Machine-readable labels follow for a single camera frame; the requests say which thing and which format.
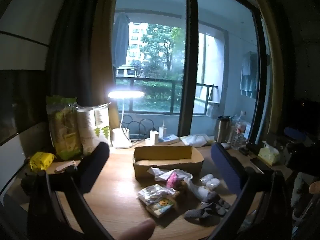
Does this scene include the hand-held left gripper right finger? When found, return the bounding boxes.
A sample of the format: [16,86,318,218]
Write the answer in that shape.
[207,142,293,240]

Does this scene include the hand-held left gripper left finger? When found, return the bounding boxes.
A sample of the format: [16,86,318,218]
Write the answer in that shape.
[21,142,113,240]

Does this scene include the white bubble wrap bundle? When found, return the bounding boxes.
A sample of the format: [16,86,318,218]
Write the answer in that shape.
[200,174,220,190]

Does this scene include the grey gloves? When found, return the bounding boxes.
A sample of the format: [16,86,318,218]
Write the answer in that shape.
[184,191,232,224]

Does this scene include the pink plush toy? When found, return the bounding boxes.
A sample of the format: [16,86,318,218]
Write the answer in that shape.
[166,171,180,188]

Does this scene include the cardboard box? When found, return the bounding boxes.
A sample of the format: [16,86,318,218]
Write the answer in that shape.
[133,145,204,179]

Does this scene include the clear plastic packet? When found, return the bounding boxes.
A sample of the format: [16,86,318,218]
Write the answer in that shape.
[137,184,175,204]

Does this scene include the cartoon print packet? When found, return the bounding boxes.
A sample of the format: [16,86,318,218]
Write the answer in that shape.
[146,196,175,218]

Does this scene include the person's left hand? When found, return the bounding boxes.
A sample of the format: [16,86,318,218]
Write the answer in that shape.
[117,217,156,240]

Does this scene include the white folding knife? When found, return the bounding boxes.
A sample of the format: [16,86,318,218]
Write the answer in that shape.
[55,160,77,173]

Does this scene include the clear water bottle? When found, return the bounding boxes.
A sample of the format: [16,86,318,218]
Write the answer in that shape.
[231,116,247,150]

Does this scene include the steel thermos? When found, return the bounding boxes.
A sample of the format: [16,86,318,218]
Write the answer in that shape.
[216,115,232,143]

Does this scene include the clear plastic wrap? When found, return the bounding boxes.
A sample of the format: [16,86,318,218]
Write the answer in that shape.
[186,177,209,200]

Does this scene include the white cloth packet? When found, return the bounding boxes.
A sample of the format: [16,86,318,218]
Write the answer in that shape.
[180,134,215,147]

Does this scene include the white desk lamp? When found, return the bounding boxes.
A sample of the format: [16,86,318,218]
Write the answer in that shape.
[108,90,145,149]

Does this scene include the yellow tissue pack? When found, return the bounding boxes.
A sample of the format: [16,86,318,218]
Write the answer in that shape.
[257,141,279,165]

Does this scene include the green paper cups package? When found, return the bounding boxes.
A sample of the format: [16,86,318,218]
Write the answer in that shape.
[46,95,83,160]

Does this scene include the yellow packet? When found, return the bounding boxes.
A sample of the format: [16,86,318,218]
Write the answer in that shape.
[29,152,56,172]

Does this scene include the white power strip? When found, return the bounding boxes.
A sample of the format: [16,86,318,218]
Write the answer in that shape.
[145,134,179,145]

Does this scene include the white plastic bag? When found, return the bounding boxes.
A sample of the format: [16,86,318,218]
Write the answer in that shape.
[146,167,193,182]

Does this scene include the light blue hanging garment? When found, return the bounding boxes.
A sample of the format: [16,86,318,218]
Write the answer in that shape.
[240,51,259,98]

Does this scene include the balcony railing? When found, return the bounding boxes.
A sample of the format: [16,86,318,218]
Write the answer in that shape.
[115,77,218,117]

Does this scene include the dark hanging garment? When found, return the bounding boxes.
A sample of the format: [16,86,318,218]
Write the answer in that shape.
[114,12,130,68]

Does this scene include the black cable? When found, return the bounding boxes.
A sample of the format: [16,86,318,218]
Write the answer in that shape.
[120,115,154,140]

